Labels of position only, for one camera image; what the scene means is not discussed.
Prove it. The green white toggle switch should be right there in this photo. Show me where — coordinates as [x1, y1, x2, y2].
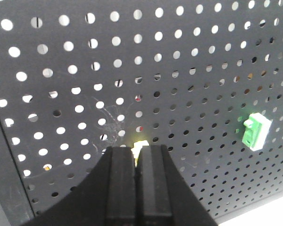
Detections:
[242, 113, 272, 152]

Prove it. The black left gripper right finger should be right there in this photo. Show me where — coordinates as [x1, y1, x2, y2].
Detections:
[135, 145, 217, 226]

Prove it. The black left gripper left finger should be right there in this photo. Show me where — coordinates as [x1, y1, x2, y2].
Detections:
[25, 146, 136, 226]

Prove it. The yellow white toggle switch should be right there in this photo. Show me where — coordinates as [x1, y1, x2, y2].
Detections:
[131, 140, 149, 167]

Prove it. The black perforated pegboard panel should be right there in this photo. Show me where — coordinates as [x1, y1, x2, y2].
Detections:
[0, 0, 283, 226]

